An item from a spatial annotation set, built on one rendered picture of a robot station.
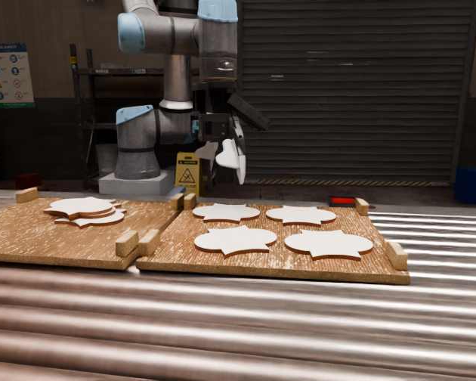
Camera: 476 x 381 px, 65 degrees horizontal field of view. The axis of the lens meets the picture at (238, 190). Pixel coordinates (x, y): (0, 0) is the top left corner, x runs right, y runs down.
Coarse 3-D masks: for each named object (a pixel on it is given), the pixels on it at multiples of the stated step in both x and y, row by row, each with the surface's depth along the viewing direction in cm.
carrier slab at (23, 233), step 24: (0, 216) 80; (24, 216) 80; (48, 216) 80; (144, 216) 80; (168, 216) 80; (0, 240) 66; (24, 240) 66; (48, 240) 66; (72, 240) 66; (96, 240) 66; (48, 264) 59; (72, 264) 59; (96, 264) 58; (120, 264) 57
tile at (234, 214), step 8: (200, 208) 83; (208, 208) 83; (216, 208) 83; (224, 208) 83; (232, 208) 83; (240, 208) 83; (248, 208) 83; (200, 216) 78; (208, 216) 77; (216, 216) 77; (224, 216) 77; (232, 216) 77; (240, 216) 77; (248, 216) 77; (256, 216) 78
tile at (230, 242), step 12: (228, 228) 70; (240, 228) 70; (204, 240) 63; (216, 240) 63; (228, 240) 63; (240, 240) 63; (252, 240) 63; (264, 240) 63; (276, 240) 65; (216, 252) 60; (228, 252) 58; (240, 252) 60; (252, 252) 60; (264, 252) 60
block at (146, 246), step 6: (150, 234) 61; (156, 234) 62; (144, 240) 58; (150, 240) 59; (156, 240) 62; (138, 246) 58; (144, 246) 58; (150, 246) 59; (156, 246) 62; (144, 252) 58; (150, 252) 59
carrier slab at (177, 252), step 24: (192, 216) 80; (264, 216) 80; (336, 216) 80; (360, 216) 80; (168, 240) 66; (192, 240) 66; (384, 240) 66; (144, 264) 58; (168, 264) 57; (192, 264) 57; (216, 264) 56; (240, 264) 56; (264, 264) 56; (288, 264) 56; (312, 264) 56; (336, 264) 56; (360, 264) 56; (384, 264) 56
